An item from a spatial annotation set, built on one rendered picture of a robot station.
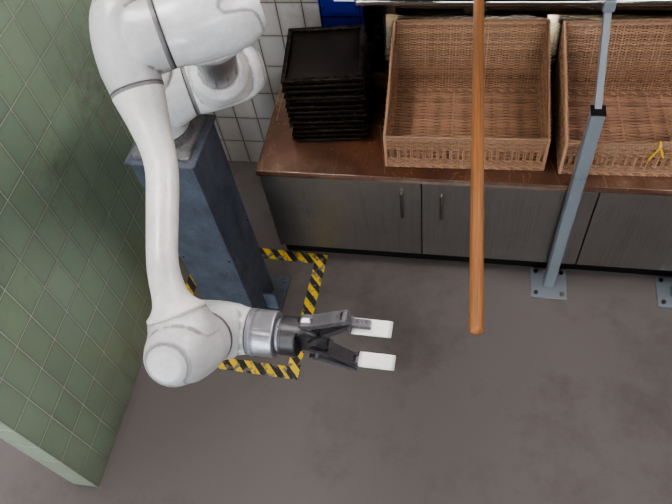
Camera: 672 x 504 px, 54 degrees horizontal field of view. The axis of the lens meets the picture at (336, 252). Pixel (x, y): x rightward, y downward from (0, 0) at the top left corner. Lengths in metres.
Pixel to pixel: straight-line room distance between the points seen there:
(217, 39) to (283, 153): 1.25
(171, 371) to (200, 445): 1.54
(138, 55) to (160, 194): 0.25
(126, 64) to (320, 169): 1.25
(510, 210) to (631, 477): 0.99
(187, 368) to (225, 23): 0.62
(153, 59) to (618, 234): 1.84
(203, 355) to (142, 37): 0.57
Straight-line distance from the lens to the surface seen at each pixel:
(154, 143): 1.26
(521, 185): 2.35
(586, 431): 2.57
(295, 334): 1.22
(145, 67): 1.28
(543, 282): 2.80
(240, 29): 1.28
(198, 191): 2.03
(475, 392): 2.56
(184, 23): 1.27
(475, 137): 1.61
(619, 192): 2.41
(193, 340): 1.08
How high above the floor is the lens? 2.36
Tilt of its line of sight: 55 degrees down
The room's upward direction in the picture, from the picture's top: 11 degrees counter-clockwise
